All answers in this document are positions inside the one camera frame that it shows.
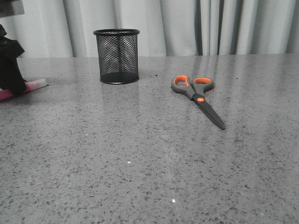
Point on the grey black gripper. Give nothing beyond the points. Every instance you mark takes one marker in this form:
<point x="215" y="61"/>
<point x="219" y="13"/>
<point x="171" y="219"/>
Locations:
<point x="10" y="76"/>

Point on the pink pen with clear cap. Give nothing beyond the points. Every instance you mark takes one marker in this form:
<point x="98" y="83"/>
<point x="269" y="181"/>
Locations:
<point x="30" y="86"/>

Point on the grey orange handled scissors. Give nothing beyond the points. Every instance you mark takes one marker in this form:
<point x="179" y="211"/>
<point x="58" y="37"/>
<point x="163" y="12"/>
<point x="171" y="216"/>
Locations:
<point x="195" y="90"/>

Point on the black mesh pen cup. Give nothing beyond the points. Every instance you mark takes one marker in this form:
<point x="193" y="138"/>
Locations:
<point x="118" y="55"/>

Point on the grey pleated curtain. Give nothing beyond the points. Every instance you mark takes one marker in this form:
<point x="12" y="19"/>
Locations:
<point x="64" y="28"/>

